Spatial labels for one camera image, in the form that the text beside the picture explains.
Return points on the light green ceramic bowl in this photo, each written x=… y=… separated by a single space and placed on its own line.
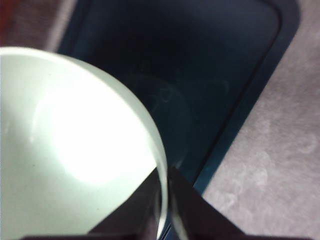
x=73 y=146

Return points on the dark blue rectangular tray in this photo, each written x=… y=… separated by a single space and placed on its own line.
x=200 y=65

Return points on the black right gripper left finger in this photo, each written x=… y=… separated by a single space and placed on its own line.
x=135 y=218

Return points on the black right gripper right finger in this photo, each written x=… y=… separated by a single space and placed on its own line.
x=197 y=219

